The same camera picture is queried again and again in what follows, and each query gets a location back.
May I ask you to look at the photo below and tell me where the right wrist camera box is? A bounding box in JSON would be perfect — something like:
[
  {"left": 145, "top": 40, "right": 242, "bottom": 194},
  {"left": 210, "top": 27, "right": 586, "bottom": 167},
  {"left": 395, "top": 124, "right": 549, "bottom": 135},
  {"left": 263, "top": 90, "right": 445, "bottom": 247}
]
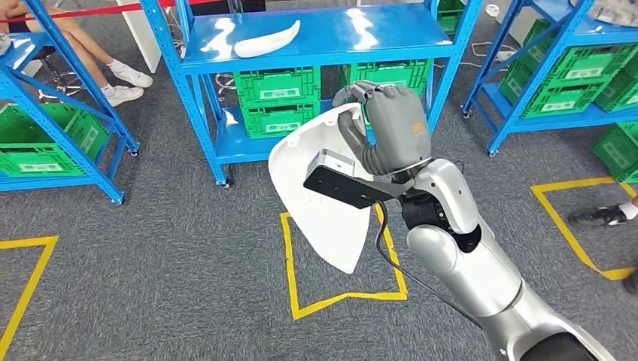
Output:
[{"left": 302, "top": 148, "right": 415, "bottom": 211}]

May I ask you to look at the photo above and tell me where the blue metal shelf rack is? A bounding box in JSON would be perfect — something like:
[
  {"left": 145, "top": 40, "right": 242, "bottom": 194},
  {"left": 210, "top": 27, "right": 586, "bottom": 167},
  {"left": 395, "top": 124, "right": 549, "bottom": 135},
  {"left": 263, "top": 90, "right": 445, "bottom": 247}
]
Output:
[
  {"left": 460, "top": 0, "right": 638, "bottom": 158},
  {"left": 0, "top": 0, "right": 141, "bottom": 206},
  {"left": 139, "top": 0, "right": 484, "bottom": 190}
]

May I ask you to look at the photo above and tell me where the white plastic shell part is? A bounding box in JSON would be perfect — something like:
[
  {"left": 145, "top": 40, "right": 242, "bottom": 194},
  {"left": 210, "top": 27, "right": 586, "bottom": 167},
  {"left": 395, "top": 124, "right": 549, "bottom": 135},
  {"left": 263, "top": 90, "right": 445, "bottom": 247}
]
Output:
[{"left": 232, "top": 20, "right": 302, "bottom": 59}]

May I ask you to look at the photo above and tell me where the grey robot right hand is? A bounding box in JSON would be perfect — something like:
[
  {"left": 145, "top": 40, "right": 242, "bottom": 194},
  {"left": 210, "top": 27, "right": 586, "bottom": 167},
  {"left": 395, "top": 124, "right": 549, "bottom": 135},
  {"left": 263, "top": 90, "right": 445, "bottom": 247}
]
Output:
[{"left": 333, "top": 80, "right": 433, "bottom": 176}]

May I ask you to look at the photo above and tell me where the person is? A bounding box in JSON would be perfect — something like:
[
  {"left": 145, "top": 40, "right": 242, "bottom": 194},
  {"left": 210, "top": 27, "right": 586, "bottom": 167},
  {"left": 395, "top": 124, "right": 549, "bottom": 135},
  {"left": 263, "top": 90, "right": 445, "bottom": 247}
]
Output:
[
  {"left": 0, "top": 0, "right": 154, "bottom": 108},
  {"left": 568, "top": 195, "right": 638, "bottom": 296}
]

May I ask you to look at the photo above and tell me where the white table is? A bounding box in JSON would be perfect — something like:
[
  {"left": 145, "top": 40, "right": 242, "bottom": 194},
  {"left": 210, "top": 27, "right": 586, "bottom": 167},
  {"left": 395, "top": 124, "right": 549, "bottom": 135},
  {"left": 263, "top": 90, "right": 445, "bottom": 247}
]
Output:
[{"left": 117, "top": 0, "right": 163, "bottom": 73}]

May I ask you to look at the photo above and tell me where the white power cable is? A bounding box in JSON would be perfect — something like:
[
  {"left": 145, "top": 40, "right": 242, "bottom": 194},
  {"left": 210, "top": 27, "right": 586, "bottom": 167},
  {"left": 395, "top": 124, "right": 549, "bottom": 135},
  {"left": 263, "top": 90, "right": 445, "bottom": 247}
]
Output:
[{"left": 470, "top": 42, "right": 504, "bottom": 56}]

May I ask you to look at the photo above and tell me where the white shell with handwriting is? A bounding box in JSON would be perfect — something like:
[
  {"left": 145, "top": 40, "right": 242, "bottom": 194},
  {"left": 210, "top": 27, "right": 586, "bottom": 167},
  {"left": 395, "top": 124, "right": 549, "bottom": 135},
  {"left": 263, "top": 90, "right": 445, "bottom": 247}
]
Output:
[{"left": 268, "top": 102, "right": 386, "bottom": 275}]

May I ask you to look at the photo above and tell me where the yellow floor tape square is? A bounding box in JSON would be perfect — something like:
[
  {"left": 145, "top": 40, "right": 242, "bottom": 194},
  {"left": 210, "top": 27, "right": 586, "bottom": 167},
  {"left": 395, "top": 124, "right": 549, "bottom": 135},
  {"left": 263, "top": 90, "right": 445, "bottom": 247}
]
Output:
[{"left": 530, "top": 175, "right": 638, "bottom": 281}]

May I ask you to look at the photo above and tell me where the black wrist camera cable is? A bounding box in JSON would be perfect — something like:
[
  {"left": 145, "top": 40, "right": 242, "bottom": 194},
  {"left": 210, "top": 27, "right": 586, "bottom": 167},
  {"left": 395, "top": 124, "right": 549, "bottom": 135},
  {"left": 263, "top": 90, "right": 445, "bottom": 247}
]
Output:
[{"left": 375, "top": 200, "right": 485, "bottom": 331}]

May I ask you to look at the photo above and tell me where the red barrier belt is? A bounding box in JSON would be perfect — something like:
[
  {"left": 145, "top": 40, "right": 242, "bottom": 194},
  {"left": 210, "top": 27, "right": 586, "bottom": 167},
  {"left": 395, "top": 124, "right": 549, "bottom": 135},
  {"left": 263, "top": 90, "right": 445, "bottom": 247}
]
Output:
[{"left": 0, "top": 0, "right": 175, "bottom": 25}]

